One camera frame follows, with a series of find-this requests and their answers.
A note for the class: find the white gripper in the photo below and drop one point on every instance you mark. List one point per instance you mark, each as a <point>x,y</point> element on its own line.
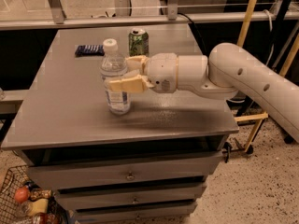
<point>161,71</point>

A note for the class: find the blue label plastic water bottle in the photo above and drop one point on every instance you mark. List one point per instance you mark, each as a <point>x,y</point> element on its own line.
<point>113,67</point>

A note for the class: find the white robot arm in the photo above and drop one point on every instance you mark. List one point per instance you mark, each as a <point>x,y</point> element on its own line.
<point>227,70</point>

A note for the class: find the green soda can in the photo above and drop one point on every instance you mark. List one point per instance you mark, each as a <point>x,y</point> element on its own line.
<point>138,42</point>

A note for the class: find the dark blue snack packet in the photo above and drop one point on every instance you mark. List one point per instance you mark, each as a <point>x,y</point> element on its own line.
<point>89,50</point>

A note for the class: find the grey drawer cabinet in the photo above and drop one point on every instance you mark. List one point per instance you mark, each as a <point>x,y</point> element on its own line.
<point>151,162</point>

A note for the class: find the grey metal railing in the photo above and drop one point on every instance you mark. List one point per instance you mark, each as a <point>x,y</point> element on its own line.
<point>40,14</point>

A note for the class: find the red round fruit toy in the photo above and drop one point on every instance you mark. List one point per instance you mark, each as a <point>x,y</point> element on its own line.
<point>22,194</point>

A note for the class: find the yellow wooden easel frame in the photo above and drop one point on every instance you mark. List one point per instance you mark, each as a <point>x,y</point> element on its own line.
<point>273,92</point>

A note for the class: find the black wire basket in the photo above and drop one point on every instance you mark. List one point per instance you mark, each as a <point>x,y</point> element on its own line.
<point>10,210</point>

